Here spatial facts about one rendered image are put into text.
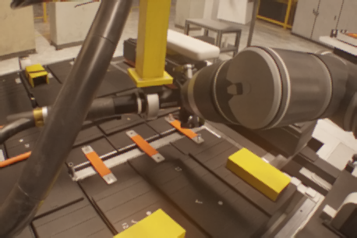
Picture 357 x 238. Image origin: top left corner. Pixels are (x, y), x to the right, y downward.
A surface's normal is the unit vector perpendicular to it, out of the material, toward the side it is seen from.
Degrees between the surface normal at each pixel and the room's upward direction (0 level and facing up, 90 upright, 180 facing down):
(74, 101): 56
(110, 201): 0
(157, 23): 90
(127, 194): 0
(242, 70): 87
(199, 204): 0
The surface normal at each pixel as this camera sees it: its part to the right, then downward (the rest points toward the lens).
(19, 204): 0.09, 0.04
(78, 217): 0.11, -0.85
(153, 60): 0.43, 0.51
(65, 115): 0.37, -0.03
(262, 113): -0.87, 0.17
